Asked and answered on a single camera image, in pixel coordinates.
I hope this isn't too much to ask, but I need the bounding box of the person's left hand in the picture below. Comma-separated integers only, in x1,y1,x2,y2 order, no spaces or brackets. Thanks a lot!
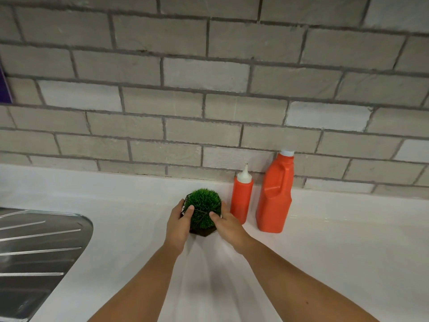
163,199,195,255

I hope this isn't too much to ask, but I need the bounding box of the person's right hand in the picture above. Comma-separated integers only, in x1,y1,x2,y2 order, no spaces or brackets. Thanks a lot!
209,201,257,255

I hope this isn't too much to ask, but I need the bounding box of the red squeeze bottle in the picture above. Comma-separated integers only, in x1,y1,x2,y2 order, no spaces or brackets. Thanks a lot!
230,163,254,225

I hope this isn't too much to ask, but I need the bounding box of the green plant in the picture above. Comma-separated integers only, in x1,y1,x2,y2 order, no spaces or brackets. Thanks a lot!
181,188,223,237

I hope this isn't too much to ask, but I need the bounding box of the orange plastic jug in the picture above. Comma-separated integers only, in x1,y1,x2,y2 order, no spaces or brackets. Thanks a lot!
255,150,295,234

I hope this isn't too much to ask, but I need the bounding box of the person's right forearm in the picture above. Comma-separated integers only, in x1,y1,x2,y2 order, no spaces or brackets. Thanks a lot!
241,237,381,322

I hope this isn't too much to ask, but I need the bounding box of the person's left forearm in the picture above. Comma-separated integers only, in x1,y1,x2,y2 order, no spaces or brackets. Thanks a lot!
88,244,183,322

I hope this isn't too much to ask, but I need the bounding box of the white countertop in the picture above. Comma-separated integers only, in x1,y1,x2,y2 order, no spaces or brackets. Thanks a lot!
0,164,429,322

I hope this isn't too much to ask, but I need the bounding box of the steel sink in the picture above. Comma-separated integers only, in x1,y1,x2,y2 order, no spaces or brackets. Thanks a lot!
0,208,94,322

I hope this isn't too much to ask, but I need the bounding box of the blue wall sign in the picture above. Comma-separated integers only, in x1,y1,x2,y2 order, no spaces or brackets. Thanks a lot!
0,62,14,104

